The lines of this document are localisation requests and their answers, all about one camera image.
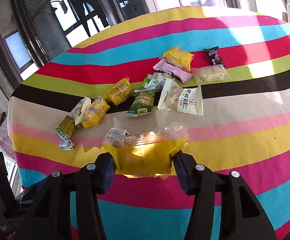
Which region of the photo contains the clear nougat packet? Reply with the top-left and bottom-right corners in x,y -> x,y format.
191,64 -> 231,82

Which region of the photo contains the colourful striped tablecloth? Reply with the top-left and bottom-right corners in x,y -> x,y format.
8,7 -> 290,239

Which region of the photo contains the black red snack packet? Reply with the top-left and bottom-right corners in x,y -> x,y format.
204,46 -> 226,67

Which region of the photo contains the white nut packet red logo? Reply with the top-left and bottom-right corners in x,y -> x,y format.
157,79 -> 204,115

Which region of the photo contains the white translucent pastry packet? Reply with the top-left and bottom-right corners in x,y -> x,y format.
69,96 -> 91,125

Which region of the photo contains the yellow packet on pink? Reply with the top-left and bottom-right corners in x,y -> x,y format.
162,46 -> 194,72

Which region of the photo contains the yellow clear cake packet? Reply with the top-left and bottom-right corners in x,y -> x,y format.
102,127 -> 188,178

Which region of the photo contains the white blue candy packet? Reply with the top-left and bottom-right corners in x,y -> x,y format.
59,139 -> 75,151

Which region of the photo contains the green pea snack packet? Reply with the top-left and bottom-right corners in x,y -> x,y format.
55,115 -> 82,140

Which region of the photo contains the light green white packet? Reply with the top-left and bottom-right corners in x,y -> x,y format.
141,73 -> 175,91

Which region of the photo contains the pink wrapper snack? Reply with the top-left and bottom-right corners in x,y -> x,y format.
153,58 -> 192,83

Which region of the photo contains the dark green snack packet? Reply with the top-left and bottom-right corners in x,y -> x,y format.
126,87 -> 156,117

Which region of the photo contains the white blue small packet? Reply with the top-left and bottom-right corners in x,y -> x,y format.
105,128 -> 129,139

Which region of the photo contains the orange bread snack packet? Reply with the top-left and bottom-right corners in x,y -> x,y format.
82,96 -> 110,128

